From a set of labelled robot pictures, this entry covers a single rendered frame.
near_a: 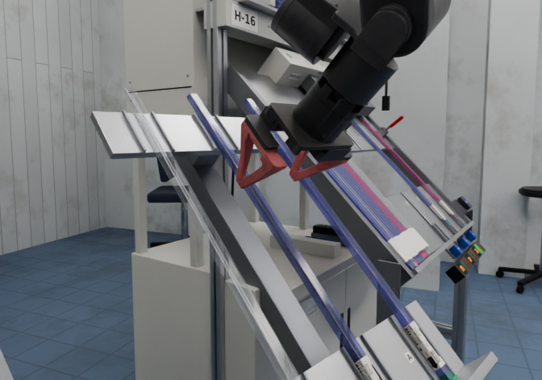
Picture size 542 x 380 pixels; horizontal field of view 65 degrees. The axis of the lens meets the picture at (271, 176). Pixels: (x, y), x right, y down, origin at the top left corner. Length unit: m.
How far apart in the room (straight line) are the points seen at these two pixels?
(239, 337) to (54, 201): 4.15
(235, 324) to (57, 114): 4.21
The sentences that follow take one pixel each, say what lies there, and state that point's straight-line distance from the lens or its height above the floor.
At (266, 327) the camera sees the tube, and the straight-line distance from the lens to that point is 0.45.
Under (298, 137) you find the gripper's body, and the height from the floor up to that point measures 1.02.
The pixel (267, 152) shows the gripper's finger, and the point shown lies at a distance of 0.44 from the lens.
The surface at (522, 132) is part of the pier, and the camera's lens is 3.50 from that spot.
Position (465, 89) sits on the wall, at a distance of 3.71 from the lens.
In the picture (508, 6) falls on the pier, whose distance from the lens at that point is 3.59.
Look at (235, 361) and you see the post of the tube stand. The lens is 0.63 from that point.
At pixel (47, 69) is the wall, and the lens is 4.68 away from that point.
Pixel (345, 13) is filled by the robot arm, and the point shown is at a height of 1.14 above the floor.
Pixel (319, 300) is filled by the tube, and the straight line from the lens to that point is 0.52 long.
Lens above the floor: 1.02
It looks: 5 degrees down
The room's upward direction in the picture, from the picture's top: straight up
